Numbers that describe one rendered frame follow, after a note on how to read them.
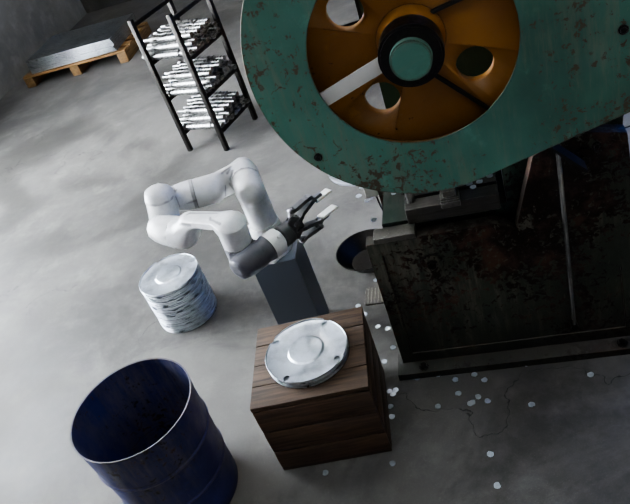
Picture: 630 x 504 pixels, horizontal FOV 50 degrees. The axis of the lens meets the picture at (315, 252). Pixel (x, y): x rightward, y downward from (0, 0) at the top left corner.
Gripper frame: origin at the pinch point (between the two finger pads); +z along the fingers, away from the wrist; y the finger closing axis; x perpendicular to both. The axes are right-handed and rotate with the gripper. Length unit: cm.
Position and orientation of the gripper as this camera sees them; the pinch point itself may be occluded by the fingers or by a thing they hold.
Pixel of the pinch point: (325, 202)
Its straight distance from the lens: 224.2
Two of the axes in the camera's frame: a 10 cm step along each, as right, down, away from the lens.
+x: -6.3, -2.9, 7.2
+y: -3.0, -7.6, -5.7
